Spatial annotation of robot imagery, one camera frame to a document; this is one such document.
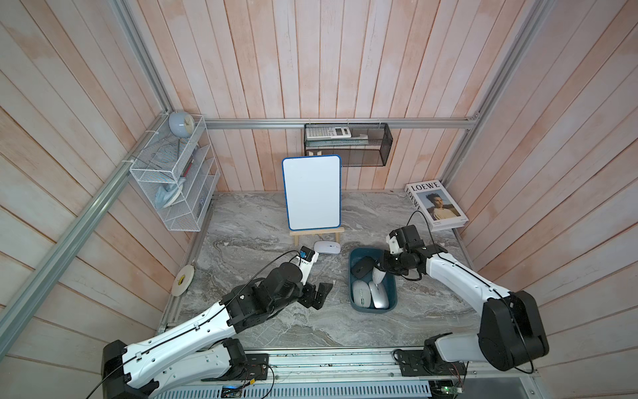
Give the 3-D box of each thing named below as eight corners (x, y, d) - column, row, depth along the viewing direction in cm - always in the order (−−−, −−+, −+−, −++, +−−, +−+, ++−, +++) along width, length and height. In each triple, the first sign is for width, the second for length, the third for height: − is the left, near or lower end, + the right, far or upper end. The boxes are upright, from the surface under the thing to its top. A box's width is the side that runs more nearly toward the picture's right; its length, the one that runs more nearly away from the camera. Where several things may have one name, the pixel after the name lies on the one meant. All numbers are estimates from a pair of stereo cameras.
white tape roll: (174, 296, 91) (169, 292, 88) (184, 269, 99) (180, 264, 96) (190, 296, 91) (186, 292, 88) (199, 269, 99) (196, 264, 96)
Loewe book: (430, 231, 108) (434, 225, 104) (404, 190, 124) (407, 183, 121) (464, 225, 110) (469, 218, 107) (434, 185, 127) (438, 179, 123)
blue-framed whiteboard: (289, 239, 104) (280, 181, 78) (291, 215, 113) (284, 155, 87) (336, 239, 104) (344, 181, 78) (335, 215, 113) (341, 155, 87)
